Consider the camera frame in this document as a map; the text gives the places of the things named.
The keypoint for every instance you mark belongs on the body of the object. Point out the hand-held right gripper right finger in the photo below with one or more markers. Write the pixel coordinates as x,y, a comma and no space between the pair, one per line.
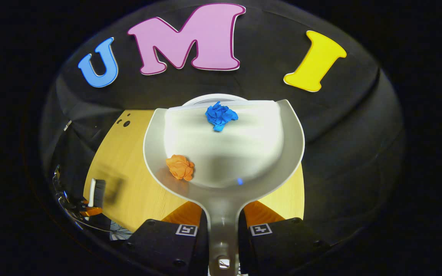
282,245

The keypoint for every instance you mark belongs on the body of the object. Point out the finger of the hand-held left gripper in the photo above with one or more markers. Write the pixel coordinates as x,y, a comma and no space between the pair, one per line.
90,211

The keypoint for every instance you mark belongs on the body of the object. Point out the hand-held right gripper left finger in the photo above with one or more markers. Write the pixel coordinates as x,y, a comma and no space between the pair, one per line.
163,245

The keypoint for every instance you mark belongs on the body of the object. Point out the small white broom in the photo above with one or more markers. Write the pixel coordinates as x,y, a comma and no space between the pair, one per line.
91,191

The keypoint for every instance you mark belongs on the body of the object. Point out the orange paper ball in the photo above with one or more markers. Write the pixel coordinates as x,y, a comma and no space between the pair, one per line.
180,166

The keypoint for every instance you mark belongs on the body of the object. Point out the white dustpan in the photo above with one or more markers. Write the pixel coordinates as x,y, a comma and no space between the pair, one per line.
225,153

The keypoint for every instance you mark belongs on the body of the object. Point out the blue paper ball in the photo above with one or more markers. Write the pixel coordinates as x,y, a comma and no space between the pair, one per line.
221,116

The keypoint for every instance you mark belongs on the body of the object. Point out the white ribbed garbage bin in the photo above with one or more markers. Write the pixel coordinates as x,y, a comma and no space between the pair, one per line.
213,98

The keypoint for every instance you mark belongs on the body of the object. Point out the small white clip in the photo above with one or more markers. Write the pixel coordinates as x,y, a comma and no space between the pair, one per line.
67,125

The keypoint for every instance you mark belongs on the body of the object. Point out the black backdrop cloth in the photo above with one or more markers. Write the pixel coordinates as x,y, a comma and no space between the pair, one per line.
340,153

